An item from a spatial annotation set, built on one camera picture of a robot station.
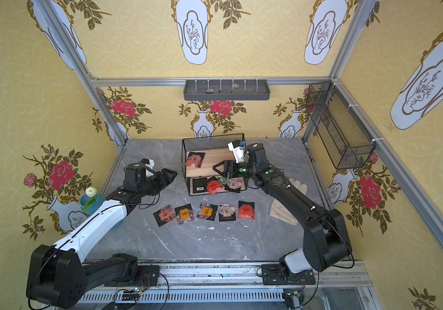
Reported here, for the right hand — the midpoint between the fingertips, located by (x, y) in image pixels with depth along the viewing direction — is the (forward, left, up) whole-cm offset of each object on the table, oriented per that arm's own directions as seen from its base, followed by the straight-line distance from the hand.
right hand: (214, 170), depth 79 cm
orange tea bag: (-10, +15, -22) cm, 28 cm away
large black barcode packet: (+4, +10, -20) cm, 23 cm away
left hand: (0, +19, -5) cm, 19 cm away
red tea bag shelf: (+5, +2, -21) cm, 21 cm away
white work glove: (-6, -30, -23) cm, 38 cm away
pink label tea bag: (-11, +24, -22) cm, 34 cm away
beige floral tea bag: (-8, -5, -22) cm, 24 cm away
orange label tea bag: (-8, +4, -22) cm, 23 cm away
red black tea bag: (-6, -14, -22) cm, 27 cm away
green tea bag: (+9, -3, -21) cm, 23 cm away
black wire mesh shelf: (+17, +1, -7) cm, 18 cm away
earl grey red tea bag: (+10, +10, -6) cm, 16 cm away
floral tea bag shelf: (+7, -9, -21) cm, 24 cm away
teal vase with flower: (-16, +43, +1) cm, 46 cm away
